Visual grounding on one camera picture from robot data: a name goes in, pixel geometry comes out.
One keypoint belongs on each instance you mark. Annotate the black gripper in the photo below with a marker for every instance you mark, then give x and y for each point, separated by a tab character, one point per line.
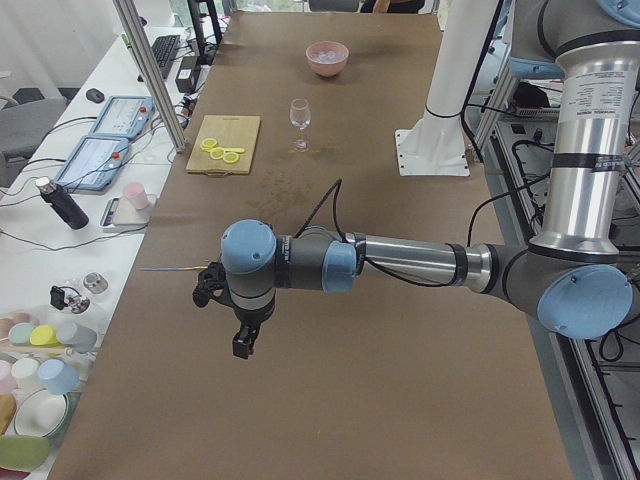
247	320

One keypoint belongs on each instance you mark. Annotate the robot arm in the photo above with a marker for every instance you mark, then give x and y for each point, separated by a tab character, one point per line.
567	276

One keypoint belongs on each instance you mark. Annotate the clear wine glass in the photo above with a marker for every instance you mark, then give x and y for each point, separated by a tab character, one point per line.
300	118

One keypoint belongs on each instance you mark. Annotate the pink bowl of ice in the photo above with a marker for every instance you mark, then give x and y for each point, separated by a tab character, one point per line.
327	58

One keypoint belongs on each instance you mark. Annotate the kitchen scale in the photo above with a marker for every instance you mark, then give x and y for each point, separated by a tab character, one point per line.
119	215

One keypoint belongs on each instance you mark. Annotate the pink cup on scale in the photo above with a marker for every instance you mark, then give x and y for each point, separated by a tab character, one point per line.
135	194

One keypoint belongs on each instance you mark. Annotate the lemon slice three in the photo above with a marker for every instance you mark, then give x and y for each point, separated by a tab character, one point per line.
230	157

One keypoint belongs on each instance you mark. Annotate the blue cup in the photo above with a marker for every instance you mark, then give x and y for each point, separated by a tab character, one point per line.
58	377

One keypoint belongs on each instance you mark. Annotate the lemon slice two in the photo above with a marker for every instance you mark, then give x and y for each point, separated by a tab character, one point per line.
217	153

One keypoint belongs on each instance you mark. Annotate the yellow cup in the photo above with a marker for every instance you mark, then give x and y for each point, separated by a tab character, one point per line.
44	336

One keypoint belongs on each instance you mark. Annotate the wooden cutting board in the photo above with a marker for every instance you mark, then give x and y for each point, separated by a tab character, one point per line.
231	131

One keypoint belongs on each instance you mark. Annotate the white plate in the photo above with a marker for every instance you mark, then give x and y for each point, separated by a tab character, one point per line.
41	414

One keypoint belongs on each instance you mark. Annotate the teach pendant near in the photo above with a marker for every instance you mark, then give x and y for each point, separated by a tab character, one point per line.
93	164

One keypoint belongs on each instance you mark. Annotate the teach pendant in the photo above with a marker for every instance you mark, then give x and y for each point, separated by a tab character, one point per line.
93	164
123	116

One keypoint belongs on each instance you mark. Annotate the black thermos bottle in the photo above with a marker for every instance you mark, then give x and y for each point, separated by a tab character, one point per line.
62	203

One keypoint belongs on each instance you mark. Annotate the teach pendant far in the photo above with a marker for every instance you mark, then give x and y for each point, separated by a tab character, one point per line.
123	116

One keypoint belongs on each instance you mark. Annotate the computer mouse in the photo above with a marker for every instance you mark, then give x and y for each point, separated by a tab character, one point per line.
94	95

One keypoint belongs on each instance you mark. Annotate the black keyboard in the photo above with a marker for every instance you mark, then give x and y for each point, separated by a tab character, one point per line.
164	49

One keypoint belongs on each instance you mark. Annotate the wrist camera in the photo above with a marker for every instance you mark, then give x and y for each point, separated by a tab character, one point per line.
212	286

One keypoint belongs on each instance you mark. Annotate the aluminium frame post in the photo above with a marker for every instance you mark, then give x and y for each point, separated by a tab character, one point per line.
150	71

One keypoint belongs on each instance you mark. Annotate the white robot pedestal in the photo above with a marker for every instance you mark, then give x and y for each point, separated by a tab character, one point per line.
435	144

